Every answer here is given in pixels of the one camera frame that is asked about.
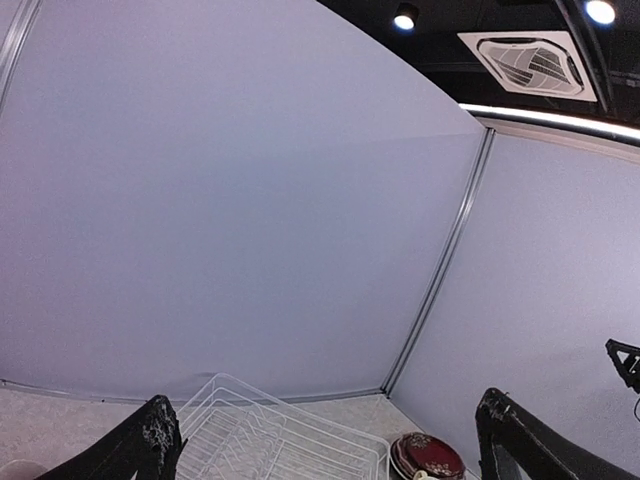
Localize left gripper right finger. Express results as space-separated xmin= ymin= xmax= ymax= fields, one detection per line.
xmin=475 ymin=388 xmax=636 ymax=480

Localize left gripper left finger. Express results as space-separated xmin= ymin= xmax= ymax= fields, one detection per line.
xmin=40 ymin=395 xmax=186 ymax=480

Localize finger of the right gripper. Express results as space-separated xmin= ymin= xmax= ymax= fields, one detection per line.
xmin=605 ymin=339 xmax=640 ymax=393

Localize dark brown plate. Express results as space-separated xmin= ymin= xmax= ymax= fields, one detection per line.
xmin=390 ymin=432 xmax=466 ymax=479

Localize yellow mug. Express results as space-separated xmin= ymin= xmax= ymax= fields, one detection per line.
xmin=413 ymin=470 xmax=431 ymax=480

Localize ceiling air conditioner vent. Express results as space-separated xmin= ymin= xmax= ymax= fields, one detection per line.
xmin=458 ymin=31 xmax=598 ymax=103

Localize right ceiling spot light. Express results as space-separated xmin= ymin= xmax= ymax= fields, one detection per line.
xmin=585 ymin=0 xmax=616 ymax=25

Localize ceiling spot light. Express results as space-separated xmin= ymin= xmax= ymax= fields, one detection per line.
xmin=585 ymin=0 xmax=616 ymax=25
xmin=393 ymin=2 xmax=420 ymax=31

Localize left ceiling spot light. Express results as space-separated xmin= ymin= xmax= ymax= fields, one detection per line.
xmin=393 ymin=2 xmax=420 ymax=31

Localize white wire dish rack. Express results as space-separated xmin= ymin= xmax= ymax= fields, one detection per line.
xmin=176 ymin=383 xmax=390 ymax=479

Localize back aluminium wall rail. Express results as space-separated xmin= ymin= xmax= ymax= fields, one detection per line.
xmin=1 ymin=373 xmax=386 ymax=406

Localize aluminium wall rail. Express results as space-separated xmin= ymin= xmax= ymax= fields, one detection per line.
xmin=1 ymin=373 xmax=386 ymax=406
xmin=459 ymin=103 xmax=639 ymax=164

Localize right aluminium frame post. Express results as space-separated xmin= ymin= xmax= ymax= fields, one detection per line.
xmin=380 ymin=127 xmax=496 ymax=398

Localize aluminium frame post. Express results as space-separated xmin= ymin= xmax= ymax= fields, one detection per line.
xmin=1 ymin=0 xmax=43 ymax=110
xmin=380 ymin=127 xmax=496 ymax=398

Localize top aluminium wall rail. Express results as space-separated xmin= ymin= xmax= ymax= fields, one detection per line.
xmin=459 ymin=103 xmax=639 ymax=164

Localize left aluminium frame post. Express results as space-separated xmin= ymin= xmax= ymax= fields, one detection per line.
xmin=1 ymin=0 xmax=43 ymax=110

